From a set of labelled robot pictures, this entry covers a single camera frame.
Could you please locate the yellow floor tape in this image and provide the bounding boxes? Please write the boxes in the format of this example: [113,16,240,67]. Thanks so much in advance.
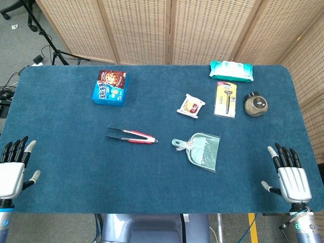
[248,213,259,243]

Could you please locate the teal mini dustpan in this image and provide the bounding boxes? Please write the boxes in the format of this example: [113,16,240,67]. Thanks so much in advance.
[171,133,221,174]

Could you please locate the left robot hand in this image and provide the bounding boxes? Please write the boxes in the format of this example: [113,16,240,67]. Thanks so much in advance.
[0,136,41,200]

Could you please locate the black office chair base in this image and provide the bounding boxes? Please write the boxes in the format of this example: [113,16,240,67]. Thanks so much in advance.
[0,0,38,32]

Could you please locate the white snack packet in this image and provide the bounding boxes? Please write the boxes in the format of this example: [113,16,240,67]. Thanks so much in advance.
[176,93,206,119]

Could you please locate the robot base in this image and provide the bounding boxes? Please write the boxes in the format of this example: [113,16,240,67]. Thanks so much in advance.
[95,213,211,243]

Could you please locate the razor in yellow package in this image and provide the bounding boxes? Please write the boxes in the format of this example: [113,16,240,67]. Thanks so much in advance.
[214,80,238,118]

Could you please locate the red and black tongs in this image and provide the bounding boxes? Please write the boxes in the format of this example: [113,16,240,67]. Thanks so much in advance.
[105,127,159,145]

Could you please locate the blue table mat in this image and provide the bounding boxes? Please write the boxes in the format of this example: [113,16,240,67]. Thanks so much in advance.
[0,64,323,215]

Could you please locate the green wet wipes pack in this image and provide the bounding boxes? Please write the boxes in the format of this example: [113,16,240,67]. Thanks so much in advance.
[209,60,254,83]

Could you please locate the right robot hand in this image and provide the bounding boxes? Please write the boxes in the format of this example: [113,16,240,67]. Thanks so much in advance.
[261,143,312,204]

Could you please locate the blue cookie box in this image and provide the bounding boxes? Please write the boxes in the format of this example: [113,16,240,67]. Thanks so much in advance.
[92,69,130,107]

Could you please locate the black tripod stand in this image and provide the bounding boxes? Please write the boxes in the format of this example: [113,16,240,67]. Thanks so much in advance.
[22,0,90,66]

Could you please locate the round woven jar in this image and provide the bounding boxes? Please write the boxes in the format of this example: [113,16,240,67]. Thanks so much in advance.
[244,92,269,117]

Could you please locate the black floor cables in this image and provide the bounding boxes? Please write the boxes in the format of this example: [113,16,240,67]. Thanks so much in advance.
[0,45,54,119]

